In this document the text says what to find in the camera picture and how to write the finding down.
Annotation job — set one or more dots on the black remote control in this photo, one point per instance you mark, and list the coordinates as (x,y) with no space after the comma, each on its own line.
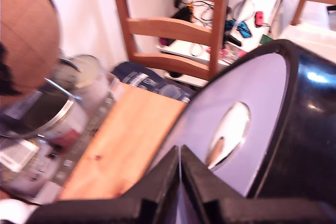
(233,40)

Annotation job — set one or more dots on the blue game controller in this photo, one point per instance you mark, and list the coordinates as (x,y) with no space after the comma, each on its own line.
(229,24)
(244,28)

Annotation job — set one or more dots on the dark printed cardboard box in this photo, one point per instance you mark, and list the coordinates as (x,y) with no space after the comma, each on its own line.
(34,166)

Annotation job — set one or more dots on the silver tin with red label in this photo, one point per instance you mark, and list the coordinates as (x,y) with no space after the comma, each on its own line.
(65,127)

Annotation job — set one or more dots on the red game controller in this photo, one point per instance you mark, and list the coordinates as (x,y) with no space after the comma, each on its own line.
(259,19)

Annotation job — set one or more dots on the white round object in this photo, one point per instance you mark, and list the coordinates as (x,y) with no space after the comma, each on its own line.
(13,213)

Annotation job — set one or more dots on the large round brown board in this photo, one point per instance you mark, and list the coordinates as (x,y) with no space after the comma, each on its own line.
(26,30)

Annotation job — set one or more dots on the plain silver tin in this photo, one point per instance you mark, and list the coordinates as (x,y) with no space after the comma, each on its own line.
(89,77)

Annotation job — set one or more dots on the white low shelf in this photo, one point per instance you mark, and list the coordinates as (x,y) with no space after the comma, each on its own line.
(183,48)

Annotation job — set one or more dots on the dark blue printed box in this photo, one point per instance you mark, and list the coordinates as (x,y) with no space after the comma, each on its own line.
(136,77)

